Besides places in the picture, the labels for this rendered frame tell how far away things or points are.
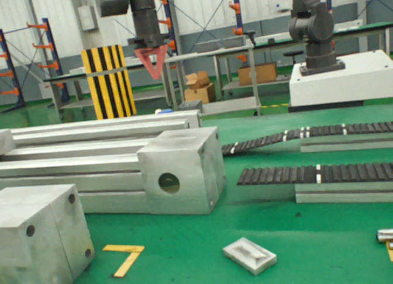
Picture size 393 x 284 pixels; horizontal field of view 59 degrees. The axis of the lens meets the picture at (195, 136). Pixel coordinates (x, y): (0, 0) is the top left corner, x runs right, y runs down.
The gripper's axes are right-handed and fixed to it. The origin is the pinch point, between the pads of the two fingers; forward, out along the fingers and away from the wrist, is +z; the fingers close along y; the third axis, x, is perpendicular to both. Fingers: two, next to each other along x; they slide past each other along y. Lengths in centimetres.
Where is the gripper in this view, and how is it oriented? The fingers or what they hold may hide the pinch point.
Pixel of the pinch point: (156, 75)
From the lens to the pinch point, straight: 84.3
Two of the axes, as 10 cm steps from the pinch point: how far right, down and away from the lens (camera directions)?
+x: 9.4, -0.7, -3.4
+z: 1.6, 9.5, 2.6
